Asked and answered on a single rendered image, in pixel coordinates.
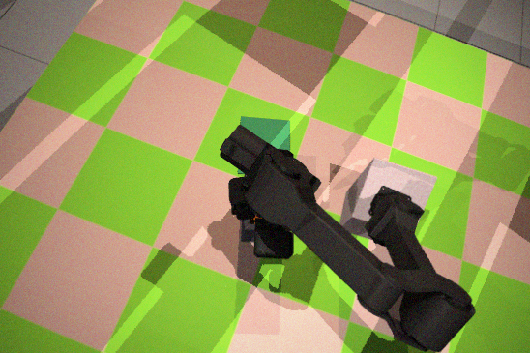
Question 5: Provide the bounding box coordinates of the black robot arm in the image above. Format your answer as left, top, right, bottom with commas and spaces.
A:
220, 125, 476, 352

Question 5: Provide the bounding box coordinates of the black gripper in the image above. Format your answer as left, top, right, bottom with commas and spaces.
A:
253, 149, 294, 259

